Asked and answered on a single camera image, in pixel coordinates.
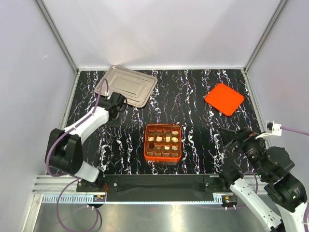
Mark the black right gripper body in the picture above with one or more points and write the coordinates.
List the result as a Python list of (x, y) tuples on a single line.
[(253, 150)]

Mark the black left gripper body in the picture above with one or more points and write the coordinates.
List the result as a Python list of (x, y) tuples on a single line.
[(113, 119)]

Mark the white chocolate piece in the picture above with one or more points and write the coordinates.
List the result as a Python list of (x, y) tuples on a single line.
[(159, 139)]

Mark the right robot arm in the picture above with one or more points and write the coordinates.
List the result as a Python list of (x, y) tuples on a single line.
[(288, 194)]

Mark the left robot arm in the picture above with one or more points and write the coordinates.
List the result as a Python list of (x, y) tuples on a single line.
[(65, 146)]

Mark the orange chocolate box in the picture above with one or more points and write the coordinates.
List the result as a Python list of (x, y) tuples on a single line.
[(158, 153)]

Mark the silver metal tray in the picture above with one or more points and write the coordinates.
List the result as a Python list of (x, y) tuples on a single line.
[(135, 86)]

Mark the orange box lid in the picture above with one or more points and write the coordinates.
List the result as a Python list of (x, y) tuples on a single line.
[(224, 99)]

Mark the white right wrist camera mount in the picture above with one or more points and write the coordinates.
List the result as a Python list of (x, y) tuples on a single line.
[(273, 129)]

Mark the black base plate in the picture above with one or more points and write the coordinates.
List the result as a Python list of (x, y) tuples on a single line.
[(156, 188)]

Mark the aluminium rail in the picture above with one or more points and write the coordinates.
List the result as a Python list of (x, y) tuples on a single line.
[(46, 184)]

